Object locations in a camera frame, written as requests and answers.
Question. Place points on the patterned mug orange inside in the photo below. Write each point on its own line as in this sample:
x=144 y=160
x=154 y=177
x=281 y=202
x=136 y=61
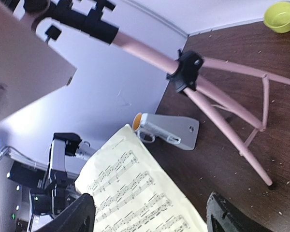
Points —
x=137 y=122

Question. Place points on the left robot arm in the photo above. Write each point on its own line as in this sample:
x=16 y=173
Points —
x=52 y=191

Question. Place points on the yellowed sheet music paper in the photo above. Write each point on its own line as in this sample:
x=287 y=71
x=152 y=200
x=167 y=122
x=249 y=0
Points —
x=132 y=193

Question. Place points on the grey metronome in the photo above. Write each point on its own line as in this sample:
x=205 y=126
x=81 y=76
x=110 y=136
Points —
x=179 y=131

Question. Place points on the green bowl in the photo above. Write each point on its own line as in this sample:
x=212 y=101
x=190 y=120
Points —
x=277 y=17

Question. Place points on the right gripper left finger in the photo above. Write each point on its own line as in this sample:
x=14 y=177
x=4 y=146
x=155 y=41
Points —
x=78 y=217

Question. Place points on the pink music stand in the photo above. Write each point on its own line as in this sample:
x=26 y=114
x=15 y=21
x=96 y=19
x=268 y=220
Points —
x=183 y=72

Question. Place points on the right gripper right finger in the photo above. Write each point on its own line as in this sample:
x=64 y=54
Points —
x=223 y=216

